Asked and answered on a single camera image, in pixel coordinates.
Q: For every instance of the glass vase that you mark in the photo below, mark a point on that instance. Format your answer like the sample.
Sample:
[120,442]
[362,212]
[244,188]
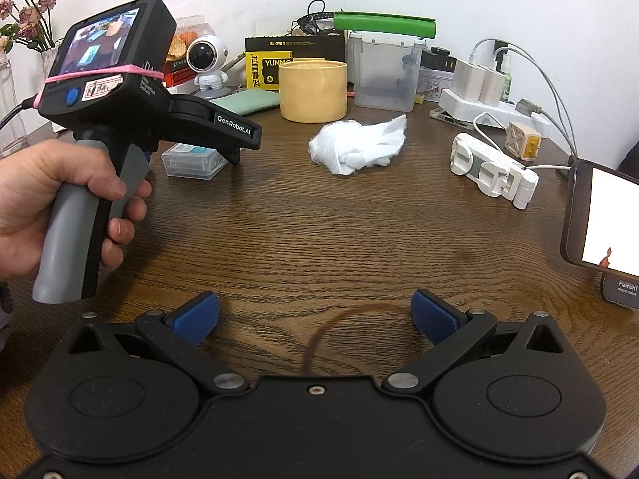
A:
[10,110]

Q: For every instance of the black electronic device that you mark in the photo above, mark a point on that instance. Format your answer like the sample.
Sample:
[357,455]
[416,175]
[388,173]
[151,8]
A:
[439,59]

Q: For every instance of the person's left hand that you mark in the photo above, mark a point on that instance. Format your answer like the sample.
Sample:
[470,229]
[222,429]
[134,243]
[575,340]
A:
[45,194]

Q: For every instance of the clear snack container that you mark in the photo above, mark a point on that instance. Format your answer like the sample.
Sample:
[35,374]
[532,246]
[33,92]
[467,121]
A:
[187,40]

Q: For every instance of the flat white phone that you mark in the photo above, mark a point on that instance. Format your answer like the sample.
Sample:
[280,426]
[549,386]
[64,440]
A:
[449,115]

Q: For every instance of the clear plastic container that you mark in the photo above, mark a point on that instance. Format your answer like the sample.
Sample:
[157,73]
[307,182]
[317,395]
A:
[384,77]

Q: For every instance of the yellow white cube adapter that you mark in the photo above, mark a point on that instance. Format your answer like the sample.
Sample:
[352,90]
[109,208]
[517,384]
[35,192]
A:
[522,140]

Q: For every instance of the white cotton wad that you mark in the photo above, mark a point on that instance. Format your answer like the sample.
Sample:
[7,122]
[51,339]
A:
[354,147]

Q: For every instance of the yellow ceramic cup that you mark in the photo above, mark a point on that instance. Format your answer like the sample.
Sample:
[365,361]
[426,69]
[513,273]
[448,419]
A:
[313,92]

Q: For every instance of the red white box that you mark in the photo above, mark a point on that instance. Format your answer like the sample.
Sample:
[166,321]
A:
[179,72]

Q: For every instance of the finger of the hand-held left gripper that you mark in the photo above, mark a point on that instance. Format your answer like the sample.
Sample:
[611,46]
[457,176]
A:
[232,153]

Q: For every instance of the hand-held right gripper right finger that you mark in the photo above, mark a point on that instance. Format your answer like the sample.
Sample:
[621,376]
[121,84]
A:
[432,315]

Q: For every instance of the small white charger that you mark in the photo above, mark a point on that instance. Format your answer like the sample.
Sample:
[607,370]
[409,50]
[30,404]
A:
[494,89]

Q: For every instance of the dried pink flowers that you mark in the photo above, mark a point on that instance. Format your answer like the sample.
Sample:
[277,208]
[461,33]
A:
[30,15]

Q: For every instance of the white tin box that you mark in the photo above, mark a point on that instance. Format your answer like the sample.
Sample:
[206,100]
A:
[434,82]

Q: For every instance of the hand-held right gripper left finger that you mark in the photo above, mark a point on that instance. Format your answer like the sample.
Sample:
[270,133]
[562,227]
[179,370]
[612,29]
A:
[200,317]

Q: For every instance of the green foam roll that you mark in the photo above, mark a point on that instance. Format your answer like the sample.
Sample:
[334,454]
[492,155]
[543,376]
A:
[384,25]

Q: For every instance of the small green bottle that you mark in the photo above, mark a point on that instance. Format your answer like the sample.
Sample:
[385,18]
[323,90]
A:
[506,80]

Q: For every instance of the yellow black battery box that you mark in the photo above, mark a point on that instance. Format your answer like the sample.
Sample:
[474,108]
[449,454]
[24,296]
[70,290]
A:
[262,65]

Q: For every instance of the black smartphone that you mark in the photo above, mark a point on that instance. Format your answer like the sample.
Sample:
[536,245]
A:
[599,219]

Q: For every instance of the green fabric pouch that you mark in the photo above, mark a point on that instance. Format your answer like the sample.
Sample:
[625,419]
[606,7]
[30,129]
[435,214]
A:
[247,102]

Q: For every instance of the large white charger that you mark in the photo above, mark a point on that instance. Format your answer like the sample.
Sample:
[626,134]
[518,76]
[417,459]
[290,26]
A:
[468,82]

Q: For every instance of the white power strip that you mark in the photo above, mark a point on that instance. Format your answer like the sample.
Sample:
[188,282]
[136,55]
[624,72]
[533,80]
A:
[499,112]

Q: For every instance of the small clear plastic box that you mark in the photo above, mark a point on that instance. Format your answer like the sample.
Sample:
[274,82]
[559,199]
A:
[192,159]

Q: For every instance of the white astronaut figurine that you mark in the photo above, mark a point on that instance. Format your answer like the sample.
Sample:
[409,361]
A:
[207,60]

